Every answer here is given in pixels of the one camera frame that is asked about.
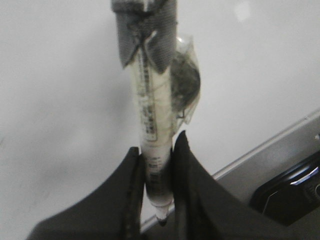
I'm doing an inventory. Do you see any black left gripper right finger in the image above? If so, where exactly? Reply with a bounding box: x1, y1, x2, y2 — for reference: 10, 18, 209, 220
171, 131, 320, 240

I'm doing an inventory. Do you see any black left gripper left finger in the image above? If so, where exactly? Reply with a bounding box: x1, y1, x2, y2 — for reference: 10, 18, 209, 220
27, 147, 145, 240

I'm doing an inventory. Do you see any white whiteboard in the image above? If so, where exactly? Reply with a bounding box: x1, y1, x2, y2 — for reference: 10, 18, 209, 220
0, 0, 320, 240

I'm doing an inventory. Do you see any black object on tray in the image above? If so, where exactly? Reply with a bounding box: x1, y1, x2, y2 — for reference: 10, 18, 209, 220
249, 151, 320, 226

